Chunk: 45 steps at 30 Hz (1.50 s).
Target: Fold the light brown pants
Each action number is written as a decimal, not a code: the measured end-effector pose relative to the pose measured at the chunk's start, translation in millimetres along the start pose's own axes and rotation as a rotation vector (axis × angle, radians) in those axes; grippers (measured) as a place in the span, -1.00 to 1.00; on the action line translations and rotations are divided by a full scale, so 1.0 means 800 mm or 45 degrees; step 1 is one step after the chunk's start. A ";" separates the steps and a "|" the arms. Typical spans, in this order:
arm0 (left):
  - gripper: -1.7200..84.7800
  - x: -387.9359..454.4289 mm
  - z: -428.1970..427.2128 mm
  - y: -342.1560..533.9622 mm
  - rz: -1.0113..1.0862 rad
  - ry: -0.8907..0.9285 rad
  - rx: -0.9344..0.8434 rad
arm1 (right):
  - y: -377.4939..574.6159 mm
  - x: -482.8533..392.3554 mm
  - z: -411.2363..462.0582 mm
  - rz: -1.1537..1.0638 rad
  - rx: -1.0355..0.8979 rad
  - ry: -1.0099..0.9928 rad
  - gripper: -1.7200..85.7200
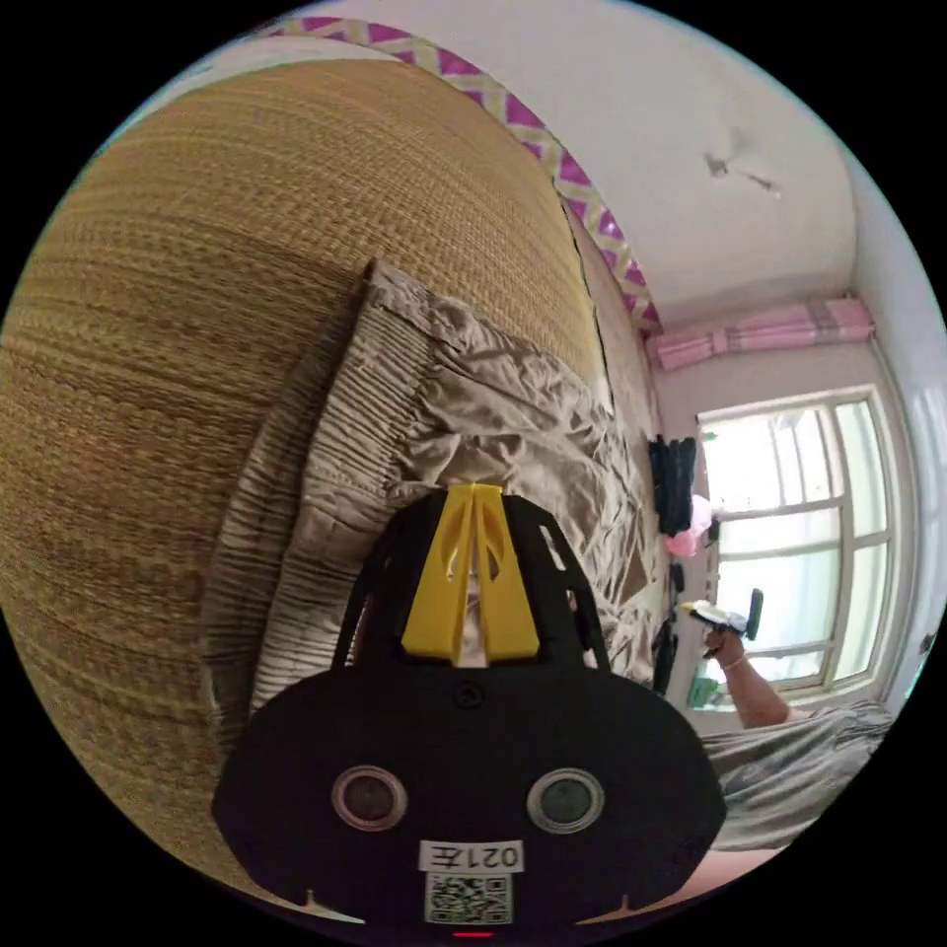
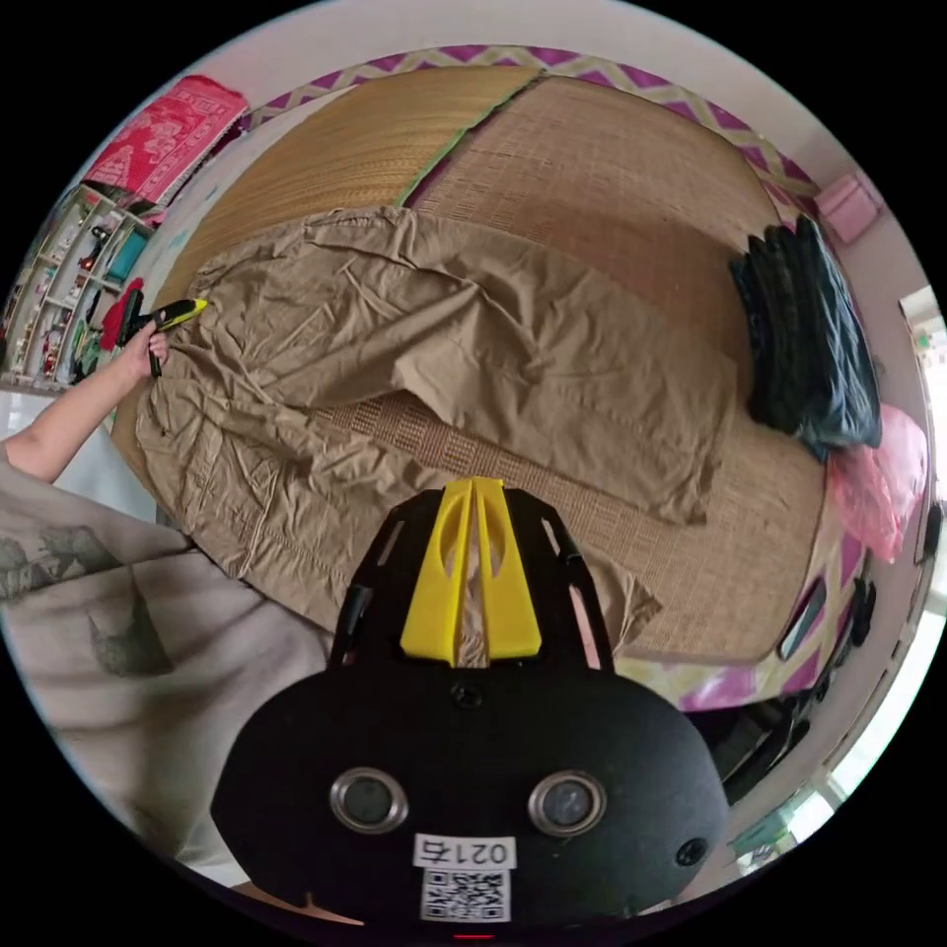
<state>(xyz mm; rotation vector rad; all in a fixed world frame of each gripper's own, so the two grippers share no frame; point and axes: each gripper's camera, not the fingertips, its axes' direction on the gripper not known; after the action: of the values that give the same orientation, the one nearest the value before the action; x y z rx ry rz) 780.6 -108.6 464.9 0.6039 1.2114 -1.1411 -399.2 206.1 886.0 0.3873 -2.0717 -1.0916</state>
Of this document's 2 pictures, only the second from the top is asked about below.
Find person's left hand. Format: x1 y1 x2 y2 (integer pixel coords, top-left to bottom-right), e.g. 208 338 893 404
109 327 172 388

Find red patterned blanket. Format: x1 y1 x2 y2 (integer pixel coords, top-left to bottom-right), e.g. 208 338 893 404
79 73 250 208

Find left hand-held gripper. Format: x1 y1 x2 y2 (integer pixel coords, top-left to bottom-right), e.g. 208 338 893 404
115 288 209 380

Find person's left forearm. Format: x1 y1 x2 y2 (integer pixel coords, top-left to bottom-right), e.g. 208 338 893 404
2 362 142 483

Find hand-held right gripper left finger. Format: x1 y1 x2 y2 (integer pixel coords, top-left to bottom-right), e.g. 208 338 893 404
400 478 474 661

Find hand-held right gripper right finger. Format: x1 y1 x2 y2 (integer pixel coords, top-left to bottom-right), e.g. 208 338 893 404
473 476 545 658

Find pink box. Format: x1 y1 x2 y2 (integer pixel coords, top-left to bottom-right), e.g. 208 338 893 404
816 173 887 243

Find pile of clothes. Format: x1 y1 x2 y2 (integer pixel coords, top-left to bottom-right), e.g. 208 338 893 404
728 214 886 465

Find person's body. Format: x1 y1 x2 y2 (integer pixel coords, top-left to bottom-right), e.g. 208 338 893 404
0 442 335 889

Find window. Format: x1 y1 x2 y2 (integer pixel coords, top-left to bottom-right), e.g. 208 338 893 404
897 284 947 512

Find white shelf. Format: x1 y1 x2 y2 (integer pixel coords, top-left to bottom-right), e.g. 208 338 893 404
0 182 158 388

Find pink plastic bag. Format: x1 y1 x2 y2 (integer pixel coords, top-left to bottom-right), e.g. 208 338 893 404
825 402 930 565

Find bed with woven mats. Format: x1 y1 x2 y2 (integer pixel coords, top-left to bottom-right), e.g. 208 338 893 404
110 43 893 713

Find light brown pants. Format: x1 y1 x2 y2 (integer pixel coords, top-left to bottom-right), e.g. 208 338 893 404
132 205 735 654

